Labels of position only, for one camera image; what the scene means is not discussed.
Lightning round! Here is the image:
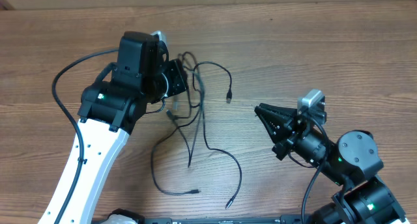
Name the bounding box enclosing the black USB cable long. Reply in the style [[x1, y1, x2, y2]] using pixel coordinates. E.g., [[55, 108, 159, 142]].
[[179, 51, 242, 210]]

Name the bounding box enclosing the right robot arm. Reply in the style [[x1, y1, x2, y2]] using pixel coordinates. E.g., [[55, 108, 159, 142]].
[[255, 104, 407, 223]]

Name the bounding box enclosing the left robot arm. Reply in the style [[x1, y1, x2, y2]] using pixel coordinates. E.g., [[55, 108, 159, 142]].
[[39, 31, 188, 223]]

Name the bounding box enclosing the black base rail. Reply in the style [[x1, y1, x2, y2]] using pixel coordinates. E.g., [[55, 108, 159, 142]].
[[91, 208, 301, 224]]

